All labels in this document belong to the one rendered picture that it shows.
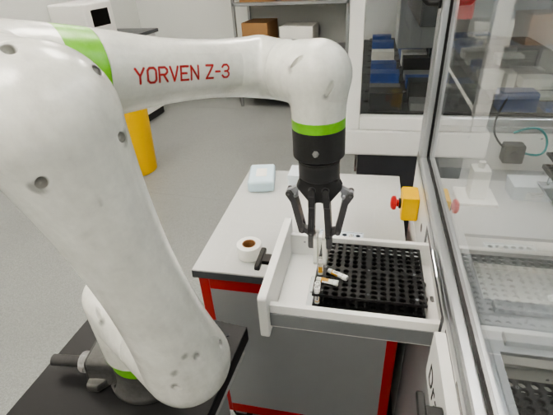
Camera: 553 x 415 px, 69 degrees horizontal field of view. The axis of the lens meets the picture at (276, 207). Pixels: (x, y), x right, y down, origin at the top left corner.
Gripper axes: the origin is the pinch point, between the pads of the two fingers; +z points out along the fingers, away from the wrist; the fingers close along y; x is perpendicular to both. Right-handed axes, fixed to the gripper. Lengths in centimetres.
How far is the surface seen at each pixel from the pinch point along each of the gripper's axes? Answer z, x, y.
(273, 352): 53, -14, 17
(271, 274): 4.0, 5.2, 9.6
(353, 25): -30, -82, -2
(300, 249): 11.6, -13.7, 6.7
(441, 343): 4.5, 17.7, -21.8
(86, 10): -23, -287, 239
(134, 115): 43, -202, 165
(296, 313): 8.9, 10.3, 3.6
